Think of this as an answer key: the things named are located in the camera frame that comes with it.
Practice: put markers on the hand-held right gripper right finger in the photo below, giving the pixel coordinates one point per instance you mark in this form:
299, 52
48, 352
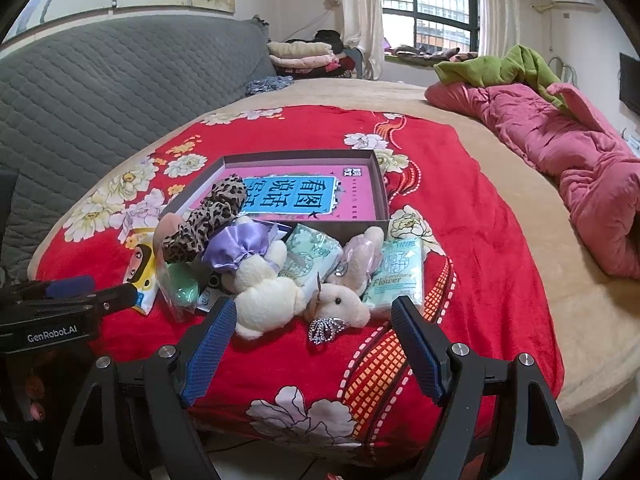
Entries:
417, 355

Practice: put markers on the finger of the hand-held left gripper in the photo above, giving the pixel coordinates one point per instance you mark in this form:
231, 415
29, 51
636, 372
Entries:
117, 297
70, 286

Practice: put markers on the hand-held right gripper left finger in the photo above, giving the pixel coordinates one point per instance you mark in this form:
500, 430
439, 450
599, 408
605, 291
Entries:
210, 355

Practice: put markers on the yellow cartoon wipes pack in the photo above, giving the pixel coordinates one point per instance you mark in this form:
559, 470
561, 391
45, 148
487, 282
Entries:
142, 270

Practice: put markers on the green sponge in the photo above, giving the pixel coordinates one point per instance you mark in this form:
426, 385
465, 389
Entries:
182, 285

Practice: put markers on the cream plush bear purple dress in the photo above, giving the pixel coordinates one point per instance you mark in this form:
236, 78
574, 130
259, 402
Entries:
265, 295

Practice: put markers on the pink makeup sponge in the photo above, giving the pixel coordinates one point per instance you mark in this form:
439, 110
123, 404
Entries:
167, 227

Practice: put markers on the green tissue pack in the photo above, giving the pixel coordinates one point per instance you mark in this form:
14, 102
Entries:
310, 252
395, 270

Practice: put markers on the cream plush toy pink dress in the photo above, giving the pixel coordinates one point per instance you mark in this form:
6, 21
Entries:
345, 305

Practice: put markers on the silver tiara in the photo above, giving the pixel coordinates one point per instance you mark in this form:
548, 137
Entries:
325, 330

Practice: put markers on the leopard print scrunchie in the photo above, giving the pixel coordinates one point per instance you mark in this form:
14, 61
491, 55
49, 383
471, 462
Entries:
200, 225

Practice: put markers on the grey cardboard box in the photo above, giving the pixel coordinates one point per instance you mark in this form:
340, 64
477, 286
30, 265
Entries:
300, 154

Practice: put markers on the person's left hand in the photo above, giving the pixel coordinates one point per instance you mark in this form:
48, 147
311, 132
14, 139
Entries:
36, 389

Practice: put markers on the pink book with blue label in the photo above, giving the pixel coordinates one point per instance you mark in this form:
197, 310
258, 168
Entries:
350, 195

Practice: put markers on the red floral blanket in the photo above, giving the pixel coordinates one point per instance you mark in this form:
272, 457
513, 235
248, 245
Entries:
425, 170

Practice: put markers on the beige bed sheet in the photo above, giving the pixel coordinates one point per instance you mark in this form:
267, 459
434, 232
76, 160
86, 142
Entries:
500, 185

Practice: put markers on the grey quilted headboard cover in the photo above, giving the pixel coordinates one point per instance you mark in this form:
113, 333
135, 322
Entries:
100, 85

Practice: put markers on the pink quilt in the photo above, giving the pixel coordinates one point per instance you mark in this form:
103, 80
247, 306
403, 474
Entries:
575, 160

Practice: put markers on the blue patterned cloth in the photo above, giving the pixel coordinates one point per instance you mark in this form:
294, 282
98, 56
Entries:
270, 85

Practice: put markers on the dark red patterned cloth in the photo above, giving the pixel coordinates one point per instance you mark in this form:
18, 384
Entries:
345, 65

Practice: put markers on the pink folded blanket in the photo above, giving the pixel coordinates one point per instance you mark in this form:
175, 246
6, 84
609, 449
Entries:
305, 64

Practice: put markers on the patterned windowsill blanket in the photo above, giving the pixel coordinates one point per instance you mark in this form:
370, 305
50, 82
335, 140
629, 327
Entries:
430, 55

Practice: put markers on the green blanket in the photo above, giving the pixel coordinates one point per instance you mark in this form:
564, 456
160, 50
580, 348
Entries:
520, 67

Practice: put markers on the black garment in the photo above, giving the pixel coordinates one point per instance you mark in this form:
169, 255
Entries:
327, 37

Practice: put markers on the black television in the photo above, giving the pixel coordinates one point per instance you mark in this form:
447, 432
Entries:
631, 85

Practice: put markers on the white curtain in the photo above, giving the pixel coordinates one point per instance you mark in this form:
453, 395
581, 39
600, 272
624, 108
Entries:
500, 0
360, 10

